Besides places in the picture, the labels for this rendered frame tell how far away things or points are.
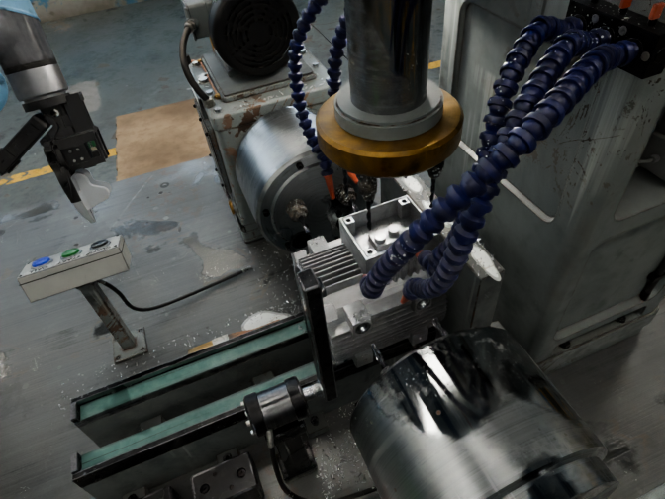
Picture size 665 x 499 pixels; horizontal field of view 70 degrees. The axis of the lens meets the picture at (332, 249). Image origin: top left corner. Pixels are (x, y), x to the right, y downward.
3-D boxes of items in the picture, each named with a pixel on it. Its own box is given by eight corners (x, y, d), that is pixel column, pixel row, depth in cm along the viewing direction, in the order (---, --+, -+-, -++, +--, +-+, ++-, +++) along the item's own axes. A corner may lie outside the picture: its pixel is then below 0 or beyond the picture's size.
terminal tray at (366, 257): (405, 226, 82) (406, 193, 76) (437, 267, 74) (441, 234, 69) (340, 249, 79) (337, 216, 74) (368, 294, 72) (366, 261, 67)
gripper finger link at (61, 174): (80, 203, 78) (55, 150, 74) (70, 206, 78) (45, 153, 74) (84, 196, 82) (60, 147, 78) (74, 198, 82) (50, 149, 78)
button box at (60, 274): (132, 256, 92) (121, 232, 89) (130, 270, 85) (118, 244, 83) (39, 286, 88) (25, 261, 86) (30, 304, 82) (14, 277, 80)
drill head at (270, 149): (324, 155, 126) (313, 63, 108) (387, 243, 101) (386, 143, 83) (233, 183, 120) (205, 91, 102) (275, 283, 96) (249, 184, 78)
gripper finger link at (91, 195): (120, 219, 82) (97, 167, 78) (84, 230, 81) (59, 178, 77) (121, 214, 85) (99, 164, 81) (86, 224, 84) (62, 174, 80)
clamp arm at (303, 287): (334, 379, 71) (316, 264, 53) (342, 396, 69) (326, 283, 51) (313, 388, 70) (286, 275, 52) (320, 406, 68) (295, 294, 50)
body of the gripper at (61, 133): (107, 165, 78) (74, 91, 73) (52, 181, 76) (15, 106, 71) (111, 157, 85) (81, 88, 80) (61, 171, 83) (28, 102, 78)
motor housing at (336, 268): (393, 269, 95) (394, 195, 82) (443, 342, 83) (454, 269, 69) (299, 304, 91) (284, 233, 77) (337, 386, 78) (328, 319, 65)
